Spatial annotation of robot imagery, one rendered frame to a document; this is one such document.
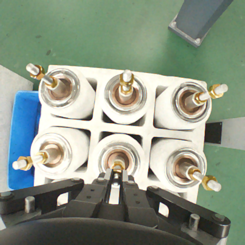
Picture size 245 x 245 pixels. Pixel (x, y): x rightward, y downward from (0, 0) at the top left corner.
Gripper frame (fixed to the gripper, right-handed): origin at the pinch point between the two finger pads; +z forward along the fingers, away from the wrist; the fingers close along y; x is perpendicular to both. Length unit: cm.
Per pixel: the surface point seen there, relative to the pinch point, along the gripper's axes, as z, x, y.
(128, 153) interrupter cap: 9.9, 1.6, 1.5
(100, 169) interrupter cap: 9.9, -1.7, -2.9
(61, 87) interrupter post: 8.3, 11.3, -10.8
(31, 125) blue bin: 32.3, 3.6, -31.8
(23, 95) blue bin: 25.5, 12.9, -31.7
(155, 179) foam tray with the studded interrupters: 18.2, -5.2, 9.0
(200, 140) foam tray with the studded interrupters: 17.3, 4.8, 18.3
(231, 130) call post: 15.9, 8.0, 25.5
